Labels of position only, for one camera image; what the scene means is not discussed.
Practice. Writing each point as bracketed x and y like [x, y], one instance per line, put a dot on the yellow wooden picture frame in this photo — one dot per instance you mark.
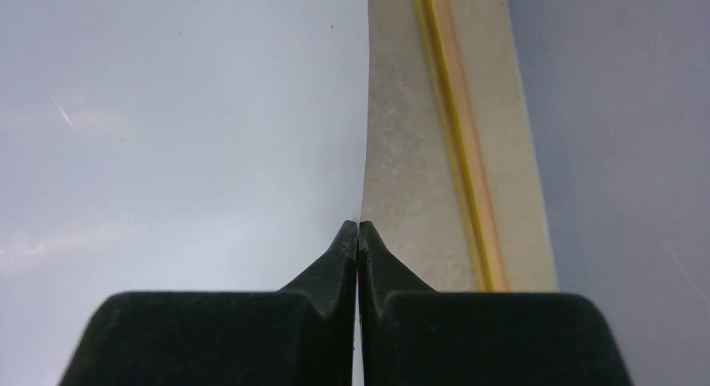
[453, 104]

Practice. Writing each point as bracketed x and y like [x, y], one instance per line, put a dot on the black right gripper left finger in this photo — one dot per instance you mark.
[301, 334]

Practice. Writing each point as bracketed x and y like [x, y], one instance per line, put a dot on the building and sky photo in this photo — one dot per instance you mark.
[169, 145]

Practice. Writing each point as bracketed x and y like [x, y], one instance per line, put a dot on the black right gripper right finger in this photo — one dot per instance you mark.
[415, 335]

